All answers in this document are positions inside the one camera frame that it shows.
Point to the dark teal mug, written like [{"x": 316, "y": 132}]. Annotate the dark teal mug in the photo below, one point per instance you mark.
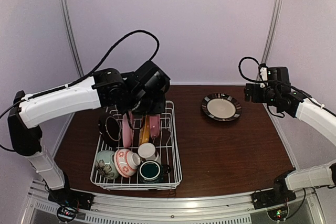
[{"x": 152, "y": 172}]

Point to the dark brown bowl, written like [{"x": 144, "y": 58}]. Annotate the dark brown bowl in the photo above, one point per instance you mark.
[{"x": 109, "y": 130}]

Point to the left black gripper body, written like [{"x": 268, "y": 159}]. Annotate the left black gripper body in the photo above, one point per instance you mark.
[{"x": 141, "y": 104}]

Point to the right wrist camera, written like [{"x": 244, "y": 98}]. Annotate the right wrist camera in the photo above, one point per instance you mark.
[{"x": 273, "y": 73}]

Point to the white wire dish rack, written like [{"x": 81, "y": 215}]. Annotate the white wire dish rack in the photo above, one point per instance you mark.
[{"x": 137, "y": 152}]

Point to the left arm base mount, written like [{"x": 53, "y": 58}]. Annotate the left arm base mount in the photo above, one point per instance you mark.
[{"x": 69, "y": 201}]

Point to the light pink plate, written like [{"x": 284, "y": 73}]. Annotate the light pink plate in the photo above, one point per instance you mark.
[{"x": 127, "y": 131}]

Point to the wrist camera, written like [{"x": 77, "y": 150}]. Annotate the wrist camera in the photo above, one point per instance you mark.
[
  {"x": 152, "y": 78},
  {"x": 273, "y": 73}
]

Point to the mauve dotted plate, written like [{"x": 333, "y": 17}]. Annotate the mauve dotted plate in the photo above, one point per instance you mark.
[{"x": 154, "y": 123}]

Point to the black striped plate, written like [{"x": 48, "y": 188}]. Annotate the black striped plate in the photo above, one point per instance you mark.
[{"x": 221, "y": 107}]

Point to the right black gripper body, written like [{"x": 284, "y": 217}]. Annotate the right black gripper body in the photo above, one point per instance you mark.
[{"x": 256, "y": 97}]

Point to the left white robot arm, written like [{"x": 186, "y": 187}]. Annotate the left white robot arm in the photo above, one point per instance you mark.
[{"x": 101, "y": 89}]

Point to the yellow dotted plate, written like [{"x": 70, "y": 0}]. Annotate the yellow dotted plate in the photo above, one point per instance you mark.
[{"x": 144, "y": 135}]

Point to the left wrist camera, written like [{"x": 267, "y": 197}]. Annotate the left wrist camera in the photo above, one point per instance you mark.
[{"x": 152, "y": 78}]

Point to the pink patterned white bowl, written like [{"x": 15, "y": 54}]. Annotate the pink patterned white bowl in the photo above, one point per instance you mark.
[{"x": 127, "y": 162}]

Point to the green floral cup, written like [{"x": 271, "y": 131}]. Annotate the green floral cup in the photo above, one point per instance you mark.
[{"x": 105, "y": 165}]

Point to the aluminium frame post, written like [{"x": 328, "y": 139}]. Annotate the aluminium frame post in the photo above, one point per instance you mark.
[
  {"x": 272, "y": 30},
  {"x": 70, "y": 36}
]

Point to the right aluminium frame post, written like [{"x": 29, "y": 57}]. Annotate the right aluminium frame post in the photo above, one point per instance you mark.
[{"x": 272, "y": 30}]

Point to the left aluminium frame post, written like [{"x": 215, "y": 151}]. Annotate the left aluminium frame post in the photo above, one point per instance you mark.
[{"x": 70, "y": 36}]

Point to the white cup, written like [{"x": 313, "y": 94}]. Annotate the white cup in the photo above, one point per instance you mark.
[{"x": 148, "y": 152}]

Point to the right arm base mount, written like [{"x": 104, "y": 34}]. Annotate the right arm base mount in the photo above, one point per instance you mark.
[{"x": 278, "y": 195}]

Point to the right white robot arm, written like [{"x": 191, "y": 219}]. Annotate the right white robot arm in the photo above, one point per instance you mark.
[{"x": 309, "y": 111}]

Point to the aluminium front rail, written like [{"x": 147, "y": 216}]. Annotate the aluminium front rail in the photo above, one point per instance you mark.
[{"x": 236, "y": 208}]

